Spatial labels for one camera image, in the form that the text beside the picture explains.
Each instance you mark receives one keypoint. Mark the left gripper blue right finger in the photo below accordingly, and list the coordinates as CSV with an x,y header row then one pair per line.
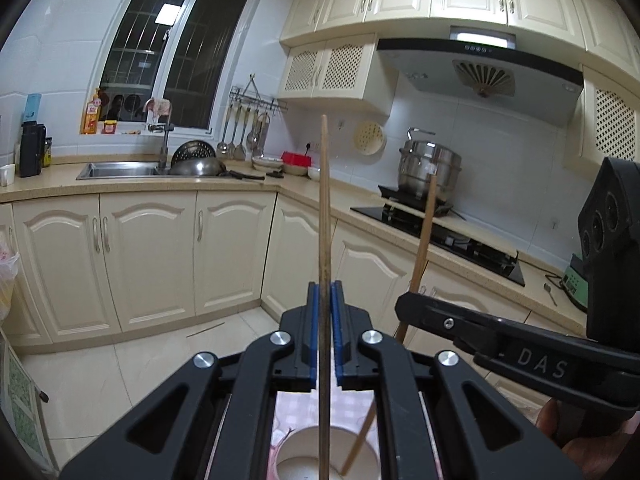
x,y
343,341

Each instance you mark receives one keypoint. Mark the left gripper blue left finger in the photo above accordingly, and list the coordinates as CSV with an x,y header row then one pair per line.
x,y
308,337

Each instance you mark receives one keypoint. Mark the green kitchen scale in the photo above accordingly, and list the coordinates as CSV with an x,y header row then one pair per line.
x,y
575,284

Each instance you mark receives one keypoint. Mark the kitchen window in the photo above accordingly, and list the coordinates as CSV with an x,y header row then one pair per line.
x,y
166,61

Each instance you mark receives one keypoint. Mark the right hand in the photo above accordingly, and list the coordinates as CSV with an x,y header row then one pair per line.
x,y
599,454

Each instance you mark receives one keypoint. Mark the black gas stove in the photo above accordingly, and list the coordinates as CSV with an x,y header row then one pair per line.
x,y
450,231

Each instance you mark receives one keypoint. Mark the red container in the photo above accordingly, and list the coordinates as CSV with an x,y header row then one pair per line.
x,y
295,159

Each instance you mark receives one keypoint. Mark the steel stock pot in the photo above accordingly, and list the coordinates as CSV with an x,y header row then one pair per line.
x,y
421,158

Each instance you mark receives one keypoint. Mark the round bamboo trivet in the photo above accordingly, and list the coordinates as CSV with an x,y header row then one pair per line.
x,y
368,138

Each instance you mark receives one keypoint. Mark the steel wok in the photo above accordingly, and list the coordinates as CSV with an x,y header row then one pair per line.
x,y
196,158

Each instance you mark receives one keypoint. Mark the hanging utensil rack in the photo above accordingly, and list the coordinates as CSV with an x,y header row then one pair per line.
x,y
246,123

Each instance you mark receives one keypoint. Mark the faucet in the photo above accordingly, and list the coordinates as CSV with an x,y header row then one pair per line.
x,y
165,128

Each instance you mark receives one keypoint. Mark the steel sink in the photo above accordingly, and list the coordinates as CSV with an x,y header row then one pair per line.
x,y
119,170

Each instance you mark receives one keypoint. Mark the orange bottle on sill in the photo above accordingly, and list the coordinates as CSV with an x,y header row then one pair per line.
x,y
92,114

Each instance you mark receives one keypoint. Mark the range hood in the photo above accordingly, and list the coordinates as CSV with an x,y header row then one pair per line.
x,y
488,75

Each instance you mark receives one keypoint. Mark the white plastic bag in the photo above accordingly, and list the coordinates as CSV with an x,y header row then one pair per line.
x,y
9,268

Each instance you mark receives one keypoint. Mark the black kettle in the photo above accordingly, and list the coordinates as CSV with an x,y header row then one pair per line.
x,y
33,141

